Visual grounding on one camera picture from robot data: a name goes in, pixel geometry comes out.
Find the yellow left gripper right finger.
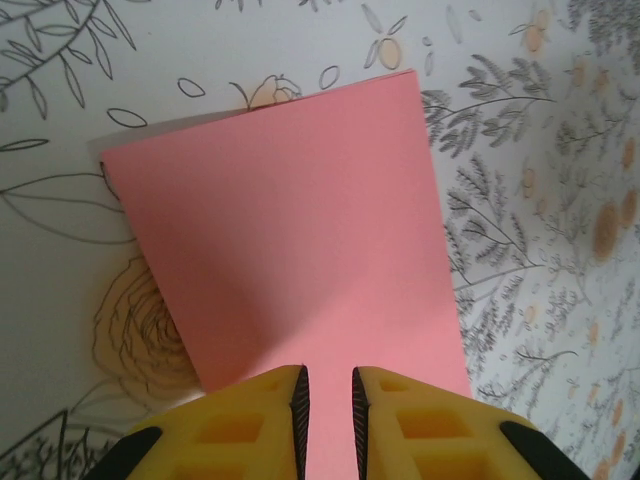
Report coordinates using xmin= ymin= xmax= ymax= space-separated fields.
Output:
xmin=351 ymin=366 xmax=587 ymax=480

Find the pink paper sheet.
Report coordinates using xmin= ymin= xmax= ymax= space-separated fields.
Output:
xmin=88 ymin=68 xmax=472 ymax=480

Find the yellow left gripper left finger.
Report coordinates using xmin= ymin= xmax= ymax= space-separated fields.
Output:
xmin=93 ymin=364 xmax=310 ymax=480

